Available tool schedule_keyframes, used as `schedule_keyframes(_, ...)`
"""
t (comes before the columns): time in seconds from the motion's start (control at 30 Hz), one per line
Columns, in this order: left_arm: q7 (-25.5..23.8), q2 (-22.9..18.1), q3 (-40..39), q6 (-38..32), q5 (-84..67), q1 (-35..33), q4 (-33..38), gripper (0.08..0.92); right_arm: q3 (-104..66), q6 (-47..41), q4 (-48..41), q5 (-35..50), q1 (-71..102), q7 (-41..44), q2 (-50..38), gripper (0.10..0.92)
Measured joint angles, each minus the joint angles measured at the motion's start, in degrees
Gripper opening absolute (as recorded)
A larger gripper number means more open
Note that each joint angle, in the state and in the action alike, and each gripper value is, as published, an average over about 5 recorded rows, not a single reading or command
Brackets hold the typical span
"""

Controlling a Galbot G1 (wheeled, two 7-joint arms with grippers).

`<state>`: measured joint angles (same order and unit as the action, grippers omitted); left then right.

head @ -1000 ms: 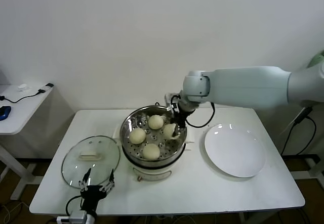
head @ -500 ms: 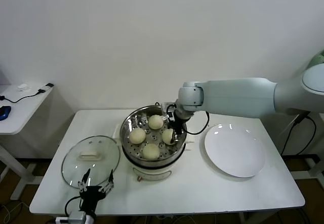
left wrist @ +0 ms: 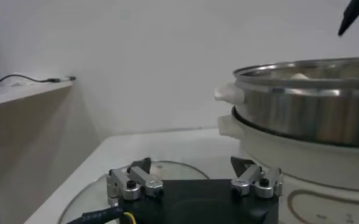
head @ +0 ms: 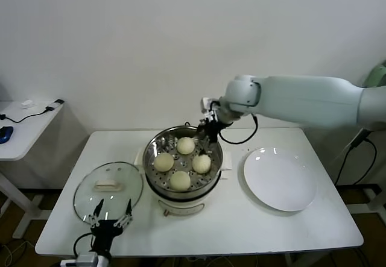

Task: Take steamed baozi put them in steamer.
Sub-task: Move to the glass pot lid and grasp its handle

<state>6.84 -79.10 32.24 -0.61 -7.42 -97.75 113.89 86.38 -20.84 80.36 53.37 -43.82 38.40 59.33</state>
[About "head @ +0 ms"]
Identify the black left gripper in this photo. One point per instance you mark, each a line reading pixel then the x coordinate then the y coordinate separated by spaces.
pixel 107 232

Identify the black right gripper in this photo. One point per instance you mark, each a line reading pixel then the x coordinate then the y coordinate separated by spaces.
pixel 214 128

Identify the white steamed baozi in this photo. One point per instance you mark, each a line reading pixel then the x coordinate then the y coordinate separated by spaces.
pixel 180 181
pixel 201 164
pixel 164 162
pixel 185 145

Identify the glass pot lid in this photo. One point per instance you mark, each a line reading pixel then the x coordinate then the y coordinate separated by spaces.
pixel 90 176

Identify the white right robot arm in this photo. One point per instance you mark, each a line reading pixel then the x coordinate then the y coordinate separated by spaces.
pixel 301 98

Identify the steel steamer basket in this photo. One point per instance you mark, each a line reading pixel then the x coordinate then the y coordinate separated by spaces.
pixel 150 155

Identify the white round plate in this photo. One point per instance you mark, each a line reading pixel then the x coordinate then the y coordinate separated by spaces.
pixel 280 179

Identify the white side table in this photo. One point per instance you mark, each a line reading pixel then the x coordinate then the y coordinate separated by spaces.
pixel 30 134

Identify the blue computer mouse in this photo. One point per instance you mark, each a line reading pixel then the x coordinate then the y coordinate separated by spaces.
pixel 5 134

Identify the small white plastic object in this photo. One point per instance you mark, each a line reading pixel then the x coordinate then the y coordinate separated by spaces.
pixel 28 104

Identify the pale green appliance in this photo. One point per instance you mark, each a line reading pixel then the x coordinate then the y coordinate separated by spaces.
pixel 377 77

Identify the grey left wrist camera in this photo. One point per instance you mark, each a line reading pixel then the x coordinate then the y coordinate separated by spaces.
pixel 87 259

